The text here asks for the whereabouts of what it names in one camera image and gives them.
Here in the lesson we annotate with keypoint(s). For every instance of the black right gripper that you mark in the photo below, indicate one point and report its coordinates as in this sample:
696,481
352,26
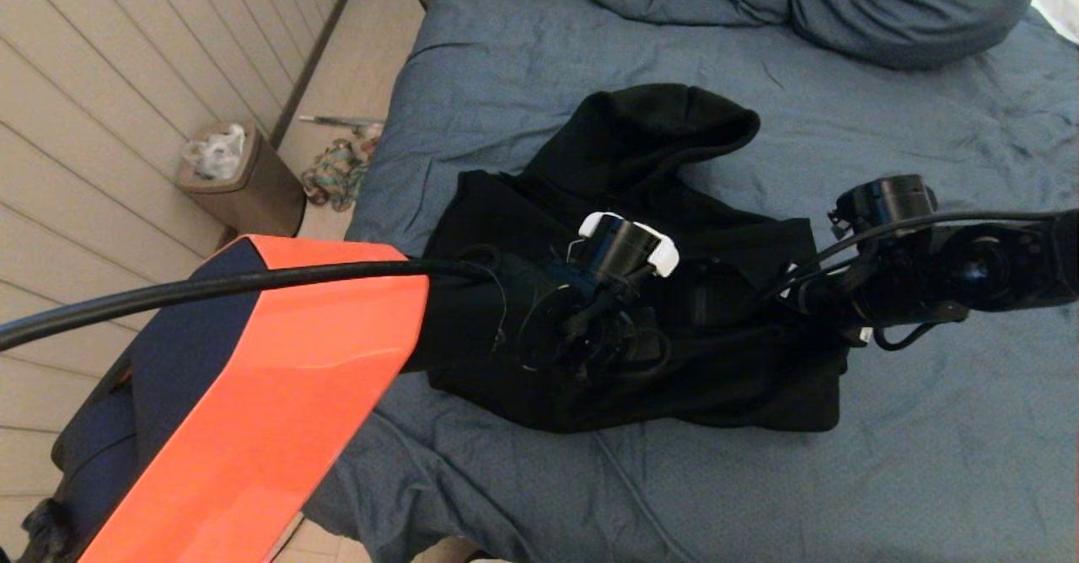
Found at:
818,302

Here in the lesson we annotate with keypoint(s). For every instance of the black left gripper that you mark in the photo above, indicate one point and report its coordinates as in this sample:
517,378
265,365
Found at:
636,344

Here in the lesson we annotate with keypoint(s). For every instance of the black garment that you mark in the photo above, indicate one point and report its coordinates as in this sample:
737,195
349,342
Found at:
716,352

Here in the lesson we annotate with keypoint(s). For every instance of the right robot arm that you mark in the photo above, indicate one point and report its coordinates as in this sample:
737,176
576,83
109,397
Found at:
969,272

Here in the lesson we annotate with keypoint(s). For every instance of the blue bed sheet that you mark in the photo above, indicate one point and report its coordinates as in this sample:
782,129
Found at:
885,479

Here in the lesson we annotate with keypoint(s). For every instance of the blue pillow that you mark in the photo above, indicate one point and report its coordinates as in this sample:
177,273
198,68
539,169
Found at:
910,7

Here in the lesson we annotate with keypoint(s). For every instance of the colourful rag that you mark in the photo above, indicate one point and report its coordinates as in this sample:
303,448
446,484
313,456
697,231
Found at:
333,175

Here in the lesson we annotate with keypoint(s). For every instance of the thin stick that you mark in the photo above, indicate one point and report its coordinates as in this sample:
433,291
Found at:
337,119

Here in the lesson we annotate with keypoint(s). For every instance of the brown trash bin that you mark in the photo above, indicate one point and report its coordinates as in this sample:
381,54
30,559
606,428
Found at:
253,201

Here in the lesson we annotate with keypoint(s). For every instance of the clear plastic bin bag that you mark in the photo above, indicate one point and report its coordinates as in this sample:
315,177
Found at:
215,154

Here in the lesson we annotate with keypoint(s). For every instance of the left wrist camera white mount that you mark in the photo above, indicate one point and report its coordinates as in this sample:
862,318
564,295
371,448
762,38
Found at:
628,247

